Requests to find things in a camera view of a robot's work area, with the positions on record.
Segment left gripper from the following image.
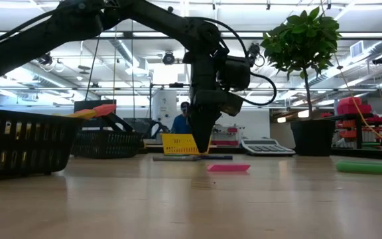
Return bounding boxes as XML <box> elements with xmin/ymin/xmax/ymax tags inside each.
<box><xmin>187</xmin><ymin>62</ymin><xmax>245</xmax><ymax>154</ymax></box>

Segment blue crayon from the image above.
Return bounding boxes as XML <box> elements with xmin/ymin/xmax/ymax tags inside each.
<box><xmin>196</xmin><ymin>154</ymin><xmax>234</xmax><ymax>161</ymax></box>

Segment grey crayon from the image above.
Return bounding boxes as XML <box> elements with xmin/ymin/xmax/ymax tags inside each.
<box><xmin>152</xmin><ymin>155</ymin><xmax>202</xmax><ymax>163</ymax></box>

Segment green marker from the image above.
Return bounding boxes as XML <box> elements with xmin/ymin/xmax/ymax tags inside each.
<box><xmin>335</xmin><ymin>159</ymin><xmax>382</xmax><ymax>177</ymax></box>

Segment shelf with red bins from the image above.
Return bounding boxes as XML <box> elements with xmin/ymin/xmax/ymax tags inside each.
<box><xmin>323</xmin><ymin>96</ymin><xmax>382</xmax><ymax>149</ymax></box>

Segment person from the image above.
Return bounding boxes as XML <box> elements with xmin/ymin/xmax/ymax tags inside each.
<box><xmin>170</xmin><ymin>101</ymin><xmax>192</xmax><ymax>135</ymax></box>

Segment yellow plastic bin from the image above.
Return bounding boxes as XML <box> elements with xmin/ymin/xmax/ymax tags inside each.
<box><xmin>160</xmin><ymin>133</ymin><xmax>213</xmax><ymax>156</ymax></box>

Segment pink eraser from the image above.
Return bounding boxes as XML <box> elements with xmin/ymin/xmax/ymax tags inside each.
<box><xmin>206</xmin><ymin>163</ymin><xmax>251</xmax><ymax>173</ymax></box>

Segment white cylindrical tank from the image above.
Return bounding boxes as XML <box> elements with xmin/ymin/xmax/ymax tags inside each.
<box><xmin>151</xmin><ymin>89</ymin><xmax>178</xmax><ymax>120</ymax></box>

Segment grey calculator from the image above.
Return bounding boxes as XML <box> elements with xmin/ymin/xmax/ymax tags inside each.
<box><xmin>240</xmin><ymin>137</ymin><xmax>297</xmax><ymax>156</ymax></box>

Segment black plastic bin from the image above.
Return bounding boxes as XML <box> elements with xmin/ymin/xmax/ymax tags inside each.
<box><xmin>70</xmin><ymin>110</ymin><xmax>145</xmax><ymax>159</ymax></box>
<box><xmin>0</xmin><ymin>108</ymin><xmax>85</xmax><ymax>182</ymax></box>

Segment black plant pot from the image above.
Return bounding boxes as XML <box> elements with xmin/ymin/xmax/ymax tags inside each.
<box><xmin>290</xmin><ymin>119</ymin><xmax>336</xmax><ymax>157</ymax></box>

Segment green leafy plant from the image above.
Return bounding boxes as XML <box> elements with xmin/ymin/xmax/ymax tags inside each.
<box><xmin>259</xmin><ymin>6</ymin><xmax>342</xmax><ymax>120</ymax></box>

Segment white ceiling vent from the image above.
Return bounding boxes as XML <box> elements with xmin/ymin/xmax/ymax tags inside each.
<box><xmin>350</xmin><ymin>40</ymin><xmax>366</xmax><ymax>58</ymax></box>

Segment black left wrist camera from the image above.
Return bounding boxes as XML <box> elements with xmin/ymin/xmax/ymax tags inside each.
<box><xmin>224</xmin><ymin>55</ymin><xmax>253</xmax><ymax>92</ymax></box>

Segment black ceiling camera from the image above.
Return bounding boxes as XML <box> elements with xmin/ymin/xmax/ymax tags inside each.
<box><xmin>162</xmin><ymin>50</ymin><xmax>176</xmax><ymax>66</ymax></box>
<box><xmin>38</xmin><ymin>52</ymin><xmax>54</xmax><ymax>66</ymax></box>
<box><xmin>246</xmin><ymin>42</ymin><xmax>262</xmax><ymax>67</ymax></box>

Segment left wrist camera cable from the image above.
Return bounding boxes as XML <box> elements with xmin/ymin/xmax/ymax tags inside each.
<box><xmin>207</xmin><ymin>18</ymin><xmax>278</xmax><ymax>107</ymax></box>

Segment black hanging cable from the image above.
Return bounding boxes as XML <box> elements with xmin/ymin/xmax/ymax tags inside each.
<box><xmin>84</xmin><ymin>36</ymin><xmax>101</xmax><ymax>101</ymax></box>

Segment yellow hanging cable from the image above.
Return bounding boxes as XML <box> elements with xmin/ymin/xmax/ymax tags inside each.
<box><xmin>320</xmin><ymin>0</ymin><xmax>382</xmax><ymax>151</ymax></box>

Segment black aluminium table frame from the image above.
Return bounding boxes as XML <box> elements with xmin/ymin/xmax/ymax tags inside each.
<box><xmin>137</xmin><ymin>144</ymin><xmax>382</xmax><ymax>162</ymax></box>

